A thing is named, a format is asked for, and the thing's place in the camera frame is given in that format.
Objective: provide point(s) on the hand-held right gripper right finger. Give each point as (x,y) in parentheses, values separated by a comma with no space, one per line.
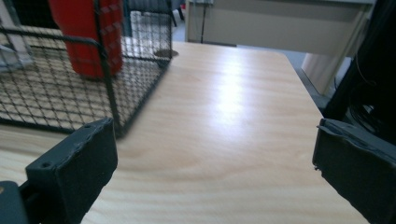
(361,171)

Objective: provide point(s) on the beige desk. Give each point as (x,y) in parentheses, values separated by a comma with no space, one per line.
(274,28)

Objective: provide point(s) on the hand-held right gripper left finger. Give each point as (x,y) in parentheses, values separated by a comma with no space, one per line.
(77,168)

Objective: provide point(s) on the red box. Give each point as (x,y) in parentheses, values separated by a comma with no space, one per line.
(81,34)

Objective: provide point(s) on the white object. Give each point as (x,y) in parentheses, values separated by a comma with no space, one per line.
(14,53)

